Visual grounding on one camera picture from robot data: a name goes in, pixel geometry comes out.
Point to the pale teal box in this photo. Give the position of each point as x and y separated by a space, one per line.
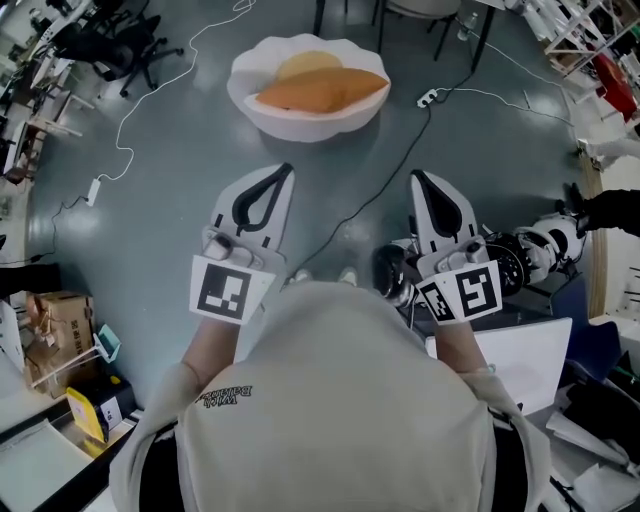
107 342

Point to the yellow box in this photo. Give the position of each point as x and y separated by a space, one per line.
85 415

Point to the person's left forearm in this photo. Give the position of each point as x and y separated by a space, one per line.
215 345

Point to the dark blue chair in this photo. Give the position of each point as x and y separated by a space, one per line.
602 345

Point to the person's right forearm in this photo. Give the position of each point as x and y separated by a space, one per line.
460 347

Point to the white round device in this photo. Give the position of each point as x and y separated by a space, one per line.
547 247

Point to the white wooden rack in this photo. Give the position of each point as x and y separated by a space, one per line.
585 30

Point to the person's beige shirt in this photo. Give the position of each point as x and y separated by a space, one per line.
330 410

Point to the orange cushion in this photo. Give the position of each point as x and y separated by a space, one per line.
320 92

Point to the brown cardboard box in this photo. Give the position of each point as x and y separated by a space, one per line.
57 340

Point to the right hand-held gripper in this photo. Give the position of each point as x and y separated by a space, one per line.
480 292

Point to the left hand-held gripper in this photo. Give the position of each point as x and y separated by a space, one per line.
220 290

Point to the white flat board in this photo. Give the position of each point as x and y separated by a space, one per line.
520 360

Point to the black office chair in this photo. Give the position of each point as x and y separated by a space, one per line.
117 50

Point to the clear water bottle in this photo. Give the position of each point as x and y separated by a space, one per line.
467 26

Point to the white power strip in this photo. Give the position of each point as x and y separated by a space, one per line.
93 192
426 97

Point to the person's right shoe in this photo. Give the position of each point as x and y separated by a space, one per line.
348 276

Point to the person's shoe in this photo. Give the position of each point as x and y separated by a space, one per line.
348 276
302 276

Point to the round yellow cushion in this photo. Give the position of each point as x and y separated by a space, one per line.
307 64

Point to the white shell-shaped chair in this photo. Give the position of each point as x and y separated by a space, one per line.
300 125

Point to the person's left shoe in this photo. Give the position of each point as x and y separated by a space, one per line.
302 276

